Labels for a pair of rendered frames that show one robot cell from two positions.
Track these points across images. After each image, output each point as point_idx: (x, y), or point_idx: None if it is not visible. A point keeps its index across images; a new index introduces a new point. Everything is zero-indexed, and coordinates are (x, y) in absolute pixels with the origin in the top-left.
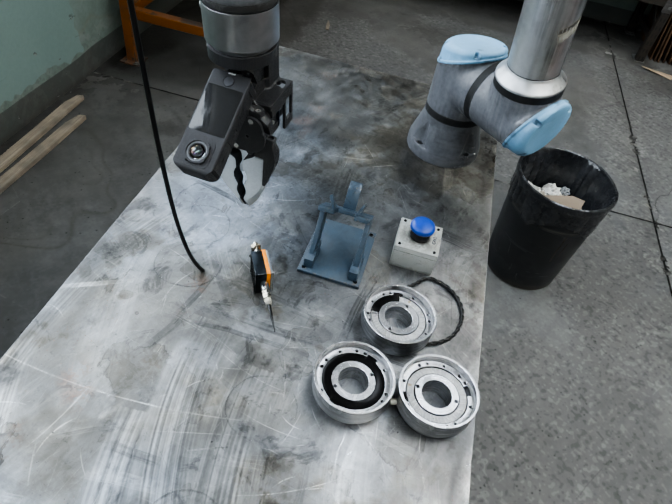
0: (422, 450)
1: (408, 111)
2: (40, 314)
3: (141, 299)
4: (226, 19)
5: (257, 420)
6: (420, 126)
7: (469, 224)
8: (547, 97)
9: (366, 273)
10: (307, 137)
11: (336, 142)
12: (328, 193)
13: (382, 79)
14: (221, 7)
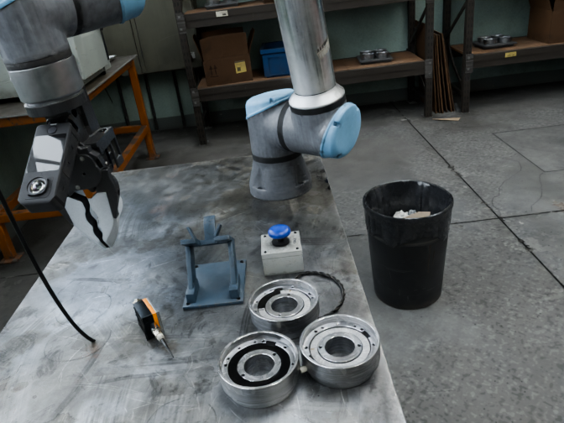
0: (347, 400)
1: (245, 175)
2: None
3: (37, 384)
4: (31, 73)
5: None
6: (255, 174)
7: (323, 227)
8: (334, 102)
9: (247, 289)
10: (164, 218)
11: (191, 213)
12: (195, 248)
13: (216, 164)
14: (23, 65)
